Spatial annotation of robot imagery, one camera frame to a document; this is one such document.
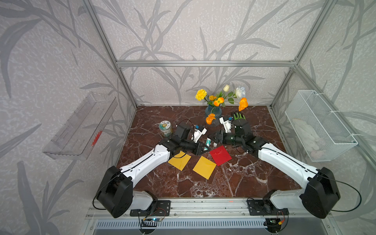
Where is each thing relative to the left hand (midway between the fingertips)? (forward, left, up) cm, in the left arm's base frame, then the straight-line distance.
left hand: (208, 150), depth 75 cm
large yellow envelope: (-2, +1, -20) cm, 20 cm away
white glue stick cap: (+12, -6, -16) cm, 21 cm away
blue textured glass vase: (+33, -3, -4) cm, 33 cm away
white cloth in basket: (+5, -54, +4) cm, 54 cm away
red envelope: (+6, -10, -19) cm, 22 cm away
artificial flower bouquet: (+27, -18, +14) cm, 35 cm away
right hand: (+6, -1, +4) cm, 7 cm away
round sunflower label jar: (+22, +27, -10) cm, 36 cm away
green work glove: (+36, -27, -16) cm, 48 cm away
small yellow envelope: (+2, +16, -18) cm, 24 cm away
